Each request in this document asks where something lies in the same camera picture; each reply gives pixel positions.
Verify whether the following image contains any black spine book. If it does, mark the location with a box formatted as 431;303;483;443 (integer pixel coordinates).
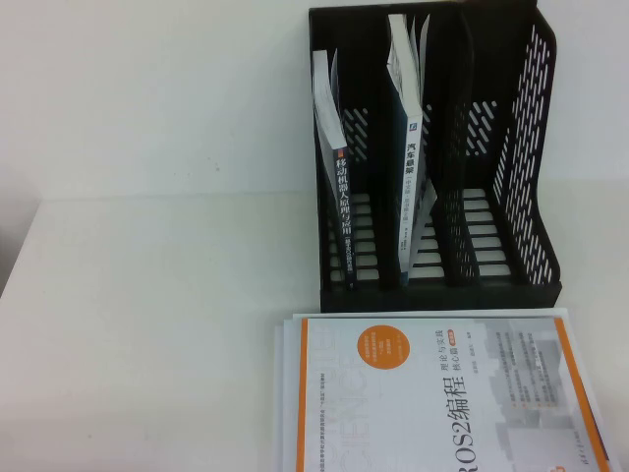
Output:
312;48;363;291

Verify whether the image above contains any blue spine white book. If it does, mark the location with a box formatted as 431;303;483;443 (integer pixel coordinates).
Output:
385;12;438;286

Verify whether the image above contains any black plastic book stand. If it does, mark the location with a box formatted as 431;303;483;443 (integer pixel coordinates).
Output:
308;0;563;314

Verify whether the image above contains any white book with man portrait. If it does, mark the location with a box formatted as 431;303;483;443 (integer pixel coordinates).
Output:
290;308;615;472

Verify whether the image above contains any white-edged book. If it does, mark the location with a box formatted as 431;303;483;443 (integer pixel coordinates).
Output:
281;318;295;472
273;324;285;472

